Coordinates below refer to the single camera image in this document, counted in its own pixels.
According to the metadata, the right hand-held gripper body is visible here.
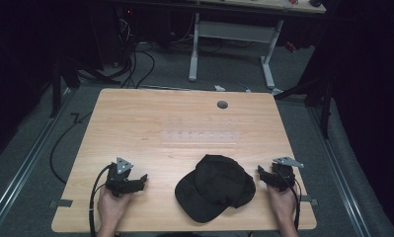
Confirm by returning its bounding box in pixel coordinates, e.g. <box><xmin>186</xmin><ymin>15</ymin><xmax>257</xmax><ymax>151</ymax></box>
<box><xmin>271</xmin><ymin>156</ymin><xmax>306</xmax><ymax>193</ymax></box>

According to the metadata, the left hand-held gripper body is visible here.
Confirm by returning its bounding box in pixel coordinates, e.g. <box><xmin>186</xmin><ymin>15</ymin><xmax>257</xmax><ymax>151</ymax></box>
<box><xmin>105</xmin><ymin>156</ymin><xmax>140</xmax><ymax>198</ymax></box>

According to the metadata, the person's right hand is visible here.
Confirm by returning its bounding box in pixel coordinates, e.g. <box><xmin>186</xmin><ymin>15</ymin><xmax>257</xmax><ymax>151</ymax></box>
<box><xmin>267</xmin><ymin>185</ymin><xmax>298</xmax><ymax>228</ymax></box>

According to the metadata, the person's left hand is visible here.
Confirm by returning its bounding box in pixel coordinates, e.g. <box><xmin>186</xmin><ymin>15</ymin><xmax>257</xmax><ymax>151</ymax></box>
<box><xmin>96</xmin><ymin>185</ymin><xmax>135</xmax><ymax>229</ymax></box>

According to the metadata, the grey tape piece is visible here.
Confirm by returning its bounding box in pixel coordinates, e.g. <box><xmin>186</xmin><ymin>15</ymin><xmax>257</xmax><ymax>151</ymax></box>
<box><xmin>300</xmin><ymin>195</ymin><xmax>320</xmax><ymax>207</ymax></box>
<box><xmin>48</xmin><ymin>198</ymin><xmax>74</xmax><ymax>209</ymax></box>

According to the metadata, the black baseball cap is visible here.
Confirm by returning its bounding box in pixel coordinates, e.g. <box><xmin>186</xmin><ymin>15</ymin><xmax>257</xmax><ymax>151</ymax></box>
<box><xmin>174</xmin><ymin>153</ymin><xmax>257</xmax><ymax>224</ymax></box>

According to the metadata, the clear plastic strip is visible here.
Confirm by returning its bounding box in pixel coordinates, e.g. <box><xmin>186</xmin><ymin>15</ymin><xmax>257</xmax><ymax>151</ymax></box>
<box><xmin>160</xmin><ymin>129</ymin><xmax>239</xmax><ymax>145</ymax></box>

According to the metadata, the black metal stand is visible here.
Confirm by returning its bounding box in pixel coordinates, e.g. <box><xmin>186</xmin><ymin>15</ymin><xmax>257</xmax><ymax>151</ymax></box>
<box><xmin>273</xmin><ymin>73</ymin><xmax>336</xmax><ymax>140</ymax></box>
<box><xmin>48</xmin><ymin>55</ymin><xmax>119</xmax><ymax>119</ymax></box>

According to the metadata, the light wooden desk top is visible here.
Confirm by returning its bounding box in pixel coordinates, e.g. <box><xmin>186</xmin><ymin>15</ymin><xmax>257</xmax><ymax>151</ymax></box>
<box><xmin>197</xmin><ymin>0</ymin><xmax>327</xmax><ymax>15</ymax></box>

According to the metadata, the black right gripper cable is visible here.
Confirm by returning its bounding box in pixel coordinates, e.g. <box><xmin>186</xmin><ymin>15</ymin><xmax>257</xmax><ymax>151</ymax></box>
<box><xmin>282</xmin><ymin>176</ymin><xmax>303</xmax><ymax>232</ymax></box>

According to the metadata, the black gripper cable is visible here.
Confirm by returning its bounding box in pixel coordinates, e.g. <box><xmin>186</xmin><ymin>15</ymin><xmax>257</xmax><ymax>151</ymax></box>
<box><xmin>282</xmin><ymin>176</ymin><xmax>303</xmax><ymax>232</ymax></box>
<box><xmin>88</xmin><ymin>163</ymin><xmax>113</xmax><ymax>237</ymax></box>

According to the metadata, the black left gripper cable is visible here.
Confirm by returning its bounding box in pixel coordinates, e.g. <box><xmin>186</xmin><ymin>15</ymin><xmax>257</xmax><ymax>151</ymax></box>
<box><xmin>88</xmin><ymin>163</ymin><xmax>113</xmax><ymax>237</ymax></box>

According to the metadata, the metal floor rail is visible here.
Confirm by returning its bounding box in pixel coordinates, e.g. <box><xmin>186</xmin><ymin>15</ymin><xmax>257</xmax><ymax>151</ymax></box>
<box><xmin>306</xmin><ymin>104</ymin><xmax>374</xmax><ymax>237</ymax></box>
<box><xmin>0</xmin><ymin>88</ymin><xmax>74</xmax><ymax>237</ymax></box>

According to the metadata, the black floor cable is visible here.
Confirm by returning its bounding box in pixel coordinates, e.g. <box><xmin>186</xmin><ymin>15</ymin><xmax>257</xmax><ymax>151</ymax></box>
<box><xmin>48</xmin><ymin>112</ymin><xmax>94</xmax><ymax>186</ymax></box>

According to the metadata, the light blue cable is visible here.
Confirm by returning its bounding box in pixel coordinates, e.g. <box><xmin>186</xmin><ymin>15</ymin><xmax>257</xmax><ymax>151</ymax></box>
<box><xmin>237</xmin><ymin>81</ymin><xmax>252</xmax><ymax>94</ymax></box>

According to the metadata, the bundle of black cables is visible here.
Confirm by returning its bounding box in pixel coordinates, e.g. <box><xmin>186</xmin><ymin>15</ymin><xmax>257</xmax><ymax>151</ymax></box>
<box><xmin>114</xmin><ymin>13</ymin><xmax>156</xmax><ymax>90</ymax></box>

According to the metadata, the grey metal desk frame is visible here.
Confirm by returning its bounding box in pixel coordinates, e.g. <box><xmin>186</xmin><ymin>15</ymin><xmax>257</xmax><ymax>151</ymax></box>
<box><xmin>188</xmin><ymin>12</ymin><xmax>285</xmax><ymax>91</ymax></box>

